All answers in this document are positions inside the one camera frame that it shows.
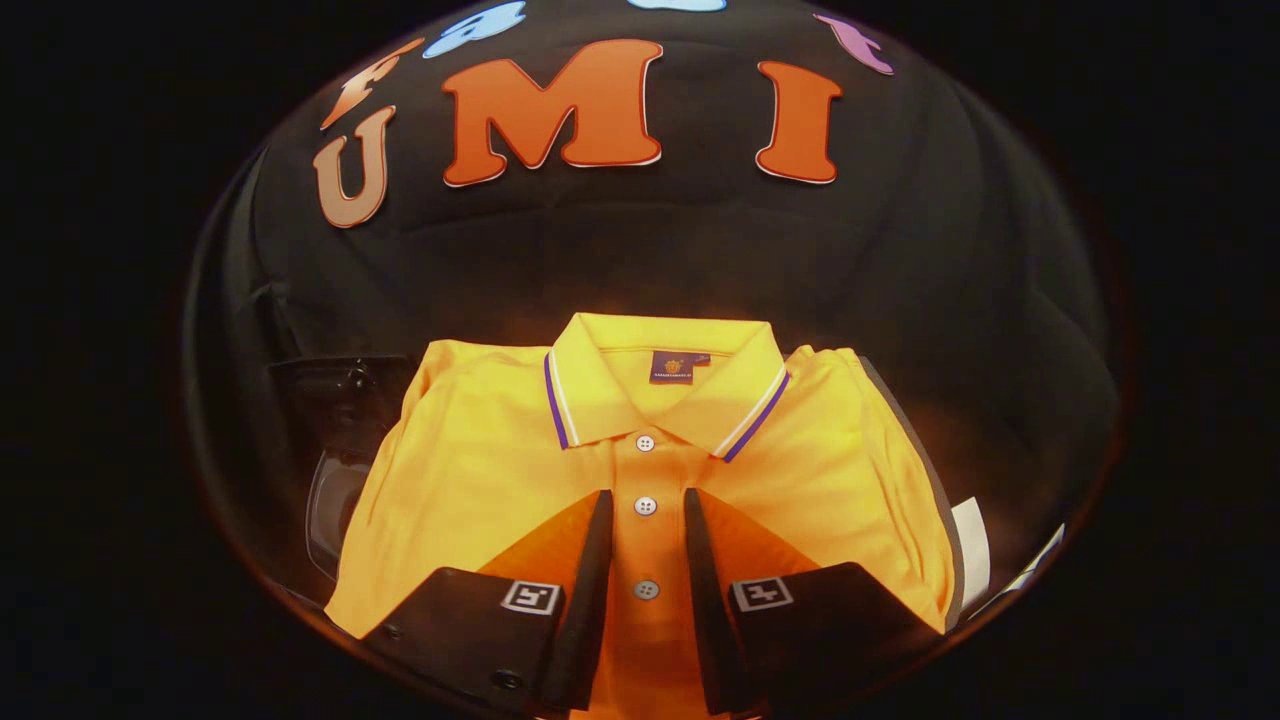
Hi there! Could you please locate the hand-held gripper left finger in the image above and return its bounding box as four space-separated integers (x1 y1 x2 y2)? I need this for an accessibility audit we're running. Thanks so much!
362 488 615 713

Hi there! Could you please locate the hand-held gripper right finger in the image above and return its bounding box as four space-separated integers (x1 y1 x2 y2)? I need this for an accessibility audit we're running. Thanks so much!
684 487 949 716

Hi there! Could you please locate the yellow polo shirt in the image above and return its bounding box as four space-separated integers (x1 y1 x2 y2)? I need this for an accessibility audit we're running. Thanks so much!
325 312 956 720

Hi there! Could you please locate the dark glass washing machine lid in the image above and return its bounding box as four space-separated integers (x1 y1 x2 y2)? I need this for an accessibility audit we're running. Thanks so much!
268 350 421 586

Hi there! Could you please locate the white frame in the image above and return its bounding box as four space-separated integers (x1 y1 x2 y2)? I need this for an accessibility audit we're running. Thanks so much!
975 522 1069 619

